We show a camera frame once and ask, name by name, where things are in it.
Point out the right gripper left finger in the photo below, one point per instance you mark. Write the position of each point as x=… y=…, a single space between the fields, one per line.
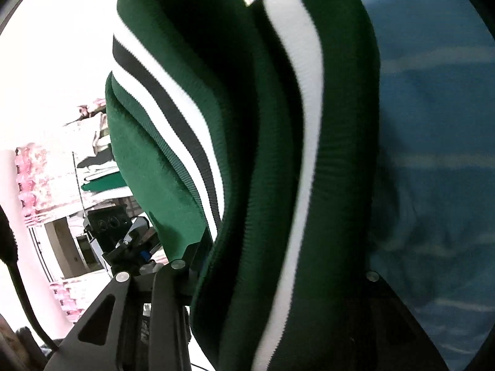
x=137 y=322

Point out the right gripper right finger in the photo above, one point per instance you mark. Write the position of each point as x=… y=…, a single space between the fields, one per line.
x=392 y=337

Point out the green white varsity jacket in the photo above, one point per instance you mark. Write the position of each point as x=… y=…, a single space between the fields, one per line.
x=261 y=120

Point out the blue striped bed sheet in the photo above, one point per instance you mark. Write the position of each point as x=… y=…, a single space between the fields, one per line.
x=436 y=245

